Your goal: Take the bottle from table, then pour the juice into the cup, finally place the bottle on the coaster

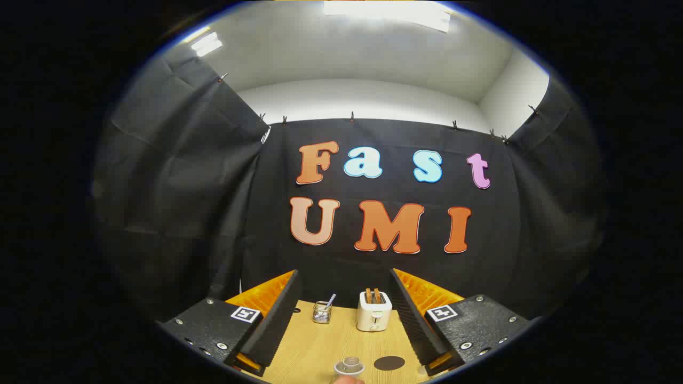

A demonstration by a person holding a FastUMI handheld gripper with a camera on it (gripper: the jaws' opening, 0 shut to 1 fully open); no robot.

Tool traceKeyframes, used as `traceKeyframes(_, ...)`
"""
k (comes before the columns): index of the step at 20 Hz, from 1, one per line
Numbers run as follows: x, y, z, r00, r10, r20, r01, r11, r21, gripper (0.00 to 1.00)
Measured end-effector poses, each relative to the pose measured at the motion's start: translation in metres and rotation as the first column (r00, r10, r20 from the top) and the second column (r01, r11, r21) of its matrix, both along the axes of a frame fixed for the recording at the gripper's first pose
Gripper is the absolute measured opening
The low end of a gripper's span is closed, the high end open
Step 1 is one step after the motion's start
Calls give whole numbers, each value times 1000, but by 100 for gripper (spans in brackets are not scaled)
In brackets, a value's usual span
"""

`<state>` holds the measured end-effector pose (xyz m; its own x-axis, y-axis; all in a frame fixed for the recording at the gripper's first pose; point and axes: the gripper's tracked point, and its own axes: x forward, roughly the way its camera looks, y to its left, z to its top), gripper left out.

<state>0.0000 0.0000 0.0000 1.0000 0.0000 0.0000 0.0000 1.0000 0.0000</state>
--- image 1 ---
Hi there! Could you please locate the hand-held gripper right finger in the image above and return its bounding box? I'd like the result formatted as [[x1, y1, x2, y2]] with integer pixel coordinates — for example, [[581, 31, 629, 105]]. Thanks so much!
[[390, 268, 542, 377]]

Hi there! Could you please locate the large ceiling light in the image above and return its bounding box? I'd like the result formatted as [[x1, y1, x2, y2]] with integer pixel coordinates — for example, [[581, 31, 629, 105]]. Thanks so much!
[[323, 0, 451, 33]]

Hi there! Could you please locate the wooden table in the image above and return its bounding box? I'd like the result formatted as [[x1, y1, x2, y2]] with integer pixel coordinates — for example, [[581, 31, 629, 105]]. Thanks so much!
[[261, 300, 443, 384]]

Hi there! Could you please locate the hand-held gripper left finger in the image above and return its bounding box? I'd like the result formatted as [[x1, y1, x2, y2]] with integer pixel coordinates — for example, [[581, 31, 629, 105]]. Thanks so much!
[[157, 269, 303, 378]]

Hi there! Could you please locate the small ceiling light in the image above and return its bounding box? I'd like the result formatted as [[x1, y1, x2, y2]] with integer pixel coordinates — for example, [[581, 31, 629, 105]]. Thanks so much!
[[190, 32, 223, 57]]

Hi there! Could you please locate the white toaster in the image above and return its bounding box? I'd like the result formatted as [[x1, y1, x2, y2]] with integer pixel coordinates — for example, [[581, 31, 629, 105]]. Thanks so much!
[[356, 292, 393, 332]]

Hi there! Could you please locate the clear bottle with white label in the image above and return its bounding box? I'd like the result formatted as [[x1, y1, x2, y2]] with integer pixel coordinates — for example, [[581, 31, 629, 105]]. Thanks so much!
[[334, 357, 366, 379]]

